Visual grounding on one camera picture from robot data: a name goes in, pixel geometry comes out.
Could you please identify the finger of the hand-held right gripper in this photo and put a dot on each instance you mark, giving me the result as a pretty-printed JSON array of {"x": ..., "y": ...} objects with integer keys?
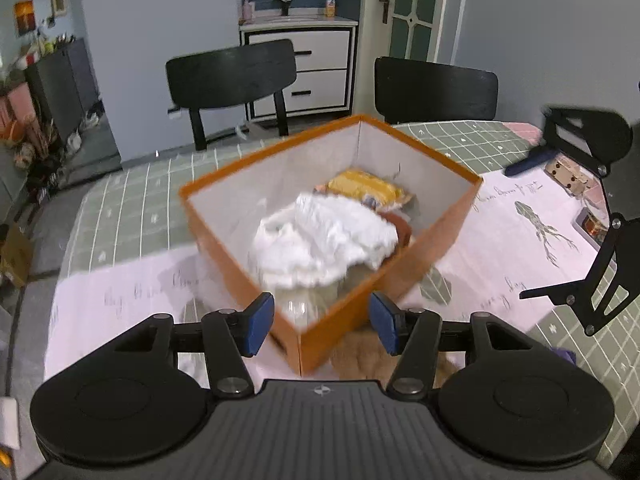
[
  {"x": 617, "y": 260},
  {"x": 530, "y": 162}
]

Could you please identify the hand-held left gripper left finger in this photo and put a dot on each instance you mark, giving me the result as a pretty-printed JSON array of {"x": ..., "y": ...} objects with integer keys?
[{"x": 260, "y": 322}]

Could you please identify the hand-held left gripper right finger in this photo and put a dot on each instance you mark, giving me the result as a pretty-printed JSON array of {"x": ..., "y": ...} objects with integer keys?
[{"x": 385, "y": 322}]

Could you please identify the orange cardboard box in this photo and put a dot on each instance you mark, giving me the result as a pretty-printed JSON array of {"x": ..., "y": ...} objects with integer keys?
[{"x": 350, "y": 320}]

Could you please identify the white cloth mitt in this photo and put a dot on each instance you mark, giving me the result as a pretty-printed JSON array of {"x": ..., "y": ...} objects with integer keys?
[{"x": 345, "y": 225}]

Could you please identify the yellow snack packet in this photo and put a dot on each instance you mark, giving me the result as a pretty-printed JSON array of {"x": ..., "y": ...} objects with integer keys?
[{"x": 365, "y": 187}]

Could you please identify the small wooden box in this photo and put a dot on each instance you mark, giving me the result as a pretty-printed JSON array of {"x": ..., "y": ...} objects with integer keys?
[{"x": 567, "y": 175}]

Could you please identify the white printed placemat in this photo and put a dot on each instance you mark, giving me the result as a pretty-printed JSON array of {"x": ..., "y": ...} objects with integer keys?
[
  {"x": 125, "y": 300},
  {"x": 500, "y": 240}
]

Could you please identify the purple tissue pack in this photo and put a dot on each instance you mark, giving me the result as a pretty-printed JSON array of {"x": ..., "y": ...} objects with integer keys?
[{"x": 564, "y": 355}]

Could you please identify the black chair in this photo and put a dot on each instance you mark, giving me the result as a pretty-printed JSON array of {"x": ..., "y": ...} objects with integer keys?
[
  {"x": 230, "y": 77},
  {"x": 435, "y": 90}
]

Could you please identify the white glazed door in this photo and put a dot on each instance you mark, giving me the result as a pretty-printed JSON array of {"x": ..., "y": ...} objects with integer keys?
[{"x": 415, "y": 5}]

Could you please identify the white drawer cabinet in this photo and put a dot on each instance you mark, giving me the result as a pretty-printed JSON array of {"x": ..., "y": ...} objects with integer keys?
[{"x": 310, "y": 60}]

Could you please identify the green and yellow bottle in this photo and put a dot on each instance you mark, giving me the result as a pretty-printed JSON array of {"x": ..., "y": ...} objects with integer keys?
[{"x": 330, "y": 4}]

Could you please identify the potted white flower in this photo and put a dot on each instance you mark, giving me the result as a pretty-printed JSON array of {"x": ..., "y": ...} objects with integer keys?
[{"x": 284, "y": 2}]

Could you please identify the rack of balls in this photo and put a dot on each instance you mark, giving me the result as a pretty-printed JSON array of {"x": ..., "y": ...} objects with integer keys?
[{"x": 20, "y": 130}]

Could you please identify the dark sideboard cabinet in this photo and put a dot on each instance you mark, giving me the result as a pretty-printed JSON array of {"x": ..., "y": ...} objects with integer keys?
[{"x": 65, "y": 80}]

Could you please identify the pink bottles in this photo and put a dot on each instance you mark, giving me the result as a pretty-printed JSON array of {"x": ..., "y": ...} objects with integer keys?
[{"x": 248, "y": 9}]

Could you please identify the orange framed picture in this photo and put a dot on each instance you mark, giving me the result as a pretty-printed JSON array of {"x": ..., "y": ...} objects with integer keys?
[{"x": 23, "y": 16}]

